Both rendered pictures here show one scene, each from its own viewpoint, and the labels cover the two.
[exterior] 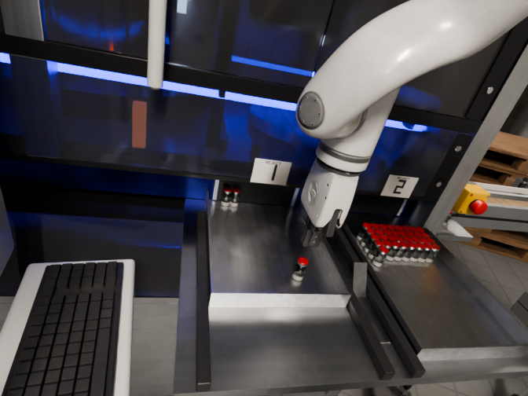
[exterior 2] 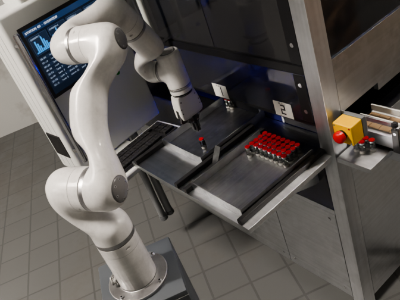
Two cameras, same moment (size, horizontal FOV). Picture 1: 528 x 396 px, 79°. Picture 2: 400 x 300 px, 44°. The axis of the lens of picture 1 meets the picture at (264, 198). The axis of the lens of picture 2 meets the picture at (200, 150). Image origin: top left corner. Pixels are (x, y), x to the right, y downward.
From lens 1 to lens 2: 1.81 m
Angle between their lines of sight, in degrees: 66
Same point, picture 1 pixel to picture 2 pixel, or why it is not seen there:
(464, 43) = (140, 58)
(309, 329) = (180, 165)
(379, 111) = (163, 72)
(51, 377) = (127, 152)
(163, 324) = not seen: hidden behind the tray
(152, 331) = not seen: hidden behind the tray
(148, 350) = not seen: hidden behind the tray
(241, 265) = (192, 136)
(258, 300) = (175, 148)
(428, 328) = (219, 186)
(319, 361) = (168, 173)
